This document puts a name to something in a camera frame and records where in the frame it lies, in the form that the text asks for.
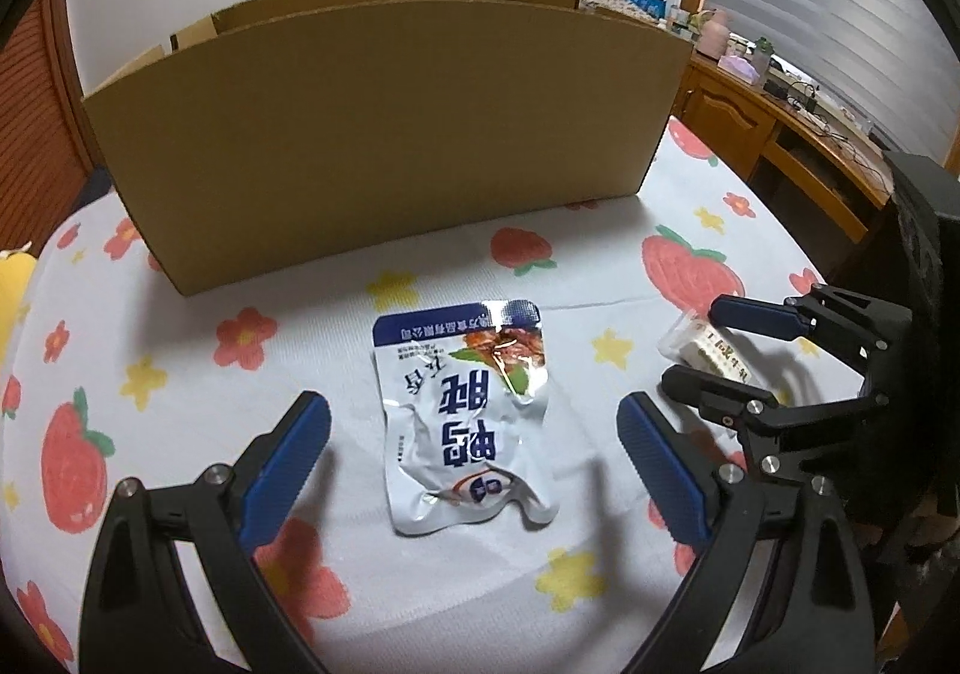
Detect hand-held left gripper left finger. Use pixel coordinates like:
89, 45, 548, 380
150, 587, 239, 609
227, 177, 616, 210
79, 389, 332, 674

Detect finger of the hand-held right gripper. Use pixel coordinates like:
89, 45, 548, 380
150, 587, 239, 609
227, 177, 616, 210
709, 284, 912, 375
661, 365, 863, 431

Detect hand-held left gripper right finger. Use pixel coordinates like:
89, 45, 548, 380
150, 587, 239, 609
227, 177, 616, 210
616, 393, 882, 674

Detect small cream snack packet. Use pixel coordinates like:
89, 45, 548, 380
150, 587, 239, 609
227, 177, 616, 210
658, 312, 773, 386

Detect white pouch with blue print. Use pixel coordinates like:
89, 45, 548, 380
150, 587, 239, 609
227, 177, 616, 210
373, 299, 562, 536

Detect brown cardboard box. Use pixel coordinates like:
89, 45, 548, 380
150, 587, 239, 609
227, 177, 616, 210
81, 0, 695, 296

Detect strawberry print bed sheet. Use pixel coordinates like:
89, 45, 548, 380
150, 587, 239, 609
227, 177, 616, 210
0, 112, 886, 674

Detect wooden desk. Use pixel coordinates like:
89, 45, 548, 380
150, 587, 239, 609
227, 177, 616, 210
671, 55, 893, 244

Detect yellow plush toy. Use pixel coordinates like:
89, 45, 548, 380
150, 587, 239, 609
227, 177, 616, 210
0, 248, 38, 345

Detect wooden slatted wardrobe door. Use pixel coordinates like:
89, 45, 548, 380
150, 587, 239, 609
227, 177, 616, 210
0, 0, 110, 251

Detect black charger cables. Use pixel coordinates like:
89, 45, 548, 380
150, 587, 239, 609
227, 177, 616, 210
763, 80, 818, 109

